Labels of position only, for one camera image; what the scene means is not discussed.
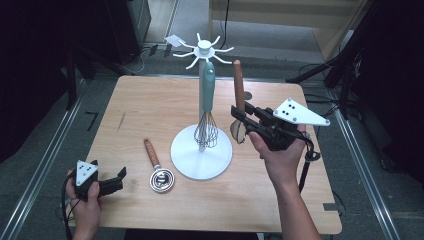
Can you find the black tripod legs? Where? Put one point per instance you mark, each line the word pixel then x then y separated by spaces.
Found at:
pixel 320 68

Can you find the person's right hand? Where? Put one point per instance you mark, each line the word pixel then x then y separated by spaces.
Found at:
pixel 283 166

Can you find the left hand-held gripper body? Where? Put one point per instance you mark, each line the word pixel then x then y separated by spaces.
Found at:
pixel 86 171

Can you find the person's left hand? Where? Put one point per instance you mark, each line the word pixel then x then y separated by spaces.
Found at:
pixel 85 216

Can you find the black metal stand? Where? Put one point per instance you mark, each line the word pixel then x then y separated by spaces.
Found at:
pixel 70 83

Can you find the metal floor rail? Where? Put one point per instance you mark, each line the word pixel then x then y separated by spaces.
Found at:
pixel 40 170
pixel 363 176

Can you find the black cabinet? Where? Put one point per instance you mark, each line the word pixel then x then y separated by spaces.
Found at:
pixel 128 30

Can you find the dark round table grommet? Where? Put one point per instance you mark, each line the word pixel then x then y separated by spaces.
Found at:
pixel 249 96

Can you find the white paper sheet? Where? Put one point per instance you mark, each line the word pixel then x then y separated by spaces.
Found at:
pixel 173 40

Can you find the white utensil rack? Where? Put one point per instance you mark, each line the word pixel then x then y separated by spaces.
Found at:
pixel 201 163

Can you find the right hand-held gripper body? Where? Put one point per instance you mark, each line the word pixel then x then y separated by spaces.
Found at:
pixel 293 113

